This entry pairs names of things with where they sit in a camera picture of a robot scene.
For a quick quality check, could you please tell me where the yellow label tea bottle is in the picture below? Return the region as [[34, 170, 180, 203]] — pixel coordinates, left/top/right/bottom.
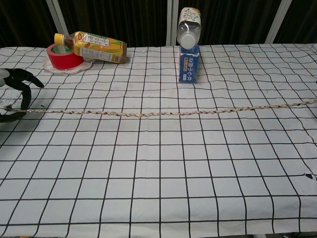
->
[[54, 31, 128, 64]]

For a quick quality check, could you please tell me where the white scalloped plastic plate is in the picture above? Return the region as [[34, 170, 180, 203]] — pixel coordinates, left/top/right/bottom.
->
[[42, 56, 94, 76]]

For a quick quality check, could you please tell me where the clear white cap bottle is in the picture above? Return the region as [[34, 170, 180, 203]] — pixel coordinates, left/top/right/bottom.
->
[[176, 7, 202, 50]]

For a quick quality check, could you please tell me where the white black grid tablecloth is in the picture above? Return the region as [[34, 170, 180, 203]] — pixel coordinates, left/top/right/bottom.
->
[[0, 43, 317, 237]]

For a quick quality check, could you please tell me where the blue white carton box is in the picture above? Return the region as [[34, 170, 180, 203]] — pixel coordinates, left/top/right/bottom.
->
[[178, 44, 201, 85]]

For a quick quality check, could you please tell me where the beige speckled braided rope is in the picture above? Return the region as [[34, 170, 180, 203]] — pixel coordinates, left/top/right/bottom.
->
[[4, 99, 317, 118]]

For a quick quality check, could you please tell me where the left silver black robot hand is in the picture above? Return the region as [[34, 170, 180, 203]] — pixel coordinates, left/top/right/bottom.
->
[[0, 68, 45, 124]]

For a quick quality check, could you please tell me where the white metal frame post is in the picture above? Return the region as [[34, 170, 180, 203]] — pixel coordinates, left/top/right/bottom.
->
[[264, 0, 293, 45], [46, 0, 70, 37], [165, 0, 179, 46]]

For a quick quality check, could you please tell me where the red tape roll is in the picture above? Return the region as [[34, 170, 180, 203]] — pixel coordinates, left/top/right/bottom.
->
[[46, 44, 84, 70]]

